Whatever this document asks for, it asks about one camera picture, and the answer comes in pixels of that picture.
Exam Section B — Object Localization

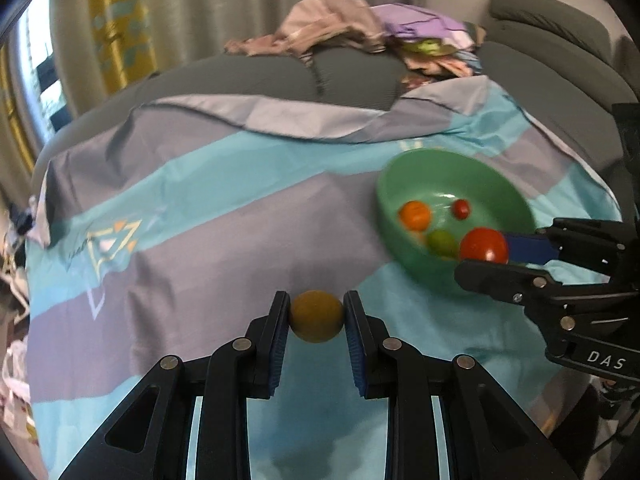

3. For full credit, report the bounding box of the purple cloth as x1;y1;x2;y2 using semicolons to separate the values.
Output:
372;4;476;51

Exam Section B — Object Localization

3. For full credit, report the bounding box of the pink cloth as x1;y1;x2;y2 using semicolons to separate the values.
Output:
224;0;386;58

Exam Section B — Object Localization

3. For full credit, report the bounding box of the yellow-green cloth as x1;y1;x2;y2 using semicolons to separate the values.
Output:
407;39;453;56

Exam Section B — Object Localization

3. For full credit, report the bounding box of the white plastic bag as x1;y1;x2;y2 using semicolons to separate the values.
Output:
0;340;36;441

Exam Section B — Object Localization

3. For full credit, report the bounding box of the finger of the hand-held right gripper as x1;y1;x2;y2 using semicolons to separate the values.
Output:
505;217;626;276
454;259;618;333

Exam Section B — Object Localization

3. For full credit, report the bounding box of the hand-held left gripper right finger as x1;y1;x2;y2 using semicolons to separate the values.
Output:
342;290;581;480

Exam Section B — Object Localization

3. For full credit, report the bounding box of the floral patterned cloth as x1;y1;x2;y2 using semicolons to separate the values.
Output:
400;25;488;91

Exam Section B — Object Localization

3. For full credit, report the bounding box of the window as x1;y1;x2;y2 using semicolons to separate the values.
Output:
0;0;66;161

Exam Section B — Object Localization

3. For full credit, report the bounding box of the brown kiwi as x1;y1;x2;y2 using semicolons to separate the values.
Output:
291;290;346;343

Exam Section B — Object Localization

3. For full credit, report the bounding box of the grey sofa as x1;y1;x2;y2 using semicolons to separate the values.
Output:
32;0;640;221

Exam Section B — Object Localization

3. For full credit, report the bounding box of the yellow patterned curtain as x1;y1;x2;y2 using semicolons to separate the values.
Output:
87;0;151;93

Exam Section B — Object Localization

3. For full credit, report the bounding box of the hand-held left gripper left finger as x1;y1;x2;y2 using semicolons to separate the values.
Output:
57;290;292;480

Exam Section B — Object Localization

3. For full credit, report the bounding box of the green lime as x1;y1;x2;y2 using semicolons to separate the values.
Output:
425;230;460;260

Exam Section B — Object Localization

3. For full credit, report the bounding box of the green bowl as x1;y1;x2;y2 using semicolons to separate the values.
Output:
376;149;538;297

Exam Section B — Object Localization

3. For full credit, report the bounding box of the teal and grey blanket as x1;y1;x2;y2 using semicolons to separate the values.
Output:
27;77;626;480

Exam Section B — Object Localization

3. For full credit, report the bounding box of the orange mandarin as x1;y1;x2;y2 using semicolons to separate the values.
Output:
398;200;433;232

